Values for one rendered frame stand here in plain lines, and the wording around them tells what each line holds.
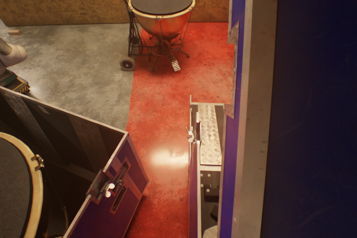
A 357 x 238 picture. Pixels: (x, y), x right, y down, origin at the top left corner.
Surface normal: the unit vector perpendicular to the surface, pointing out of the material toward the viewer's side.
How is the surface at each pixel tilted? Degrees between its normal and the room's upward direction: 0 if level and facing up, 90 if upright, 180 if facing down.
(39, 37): 0
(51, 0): 90
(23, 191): 0
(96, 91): 0
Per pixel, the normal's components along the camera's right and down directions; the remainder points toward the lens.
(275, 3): -0.03, 0.08
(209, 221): 0.00, -0.60
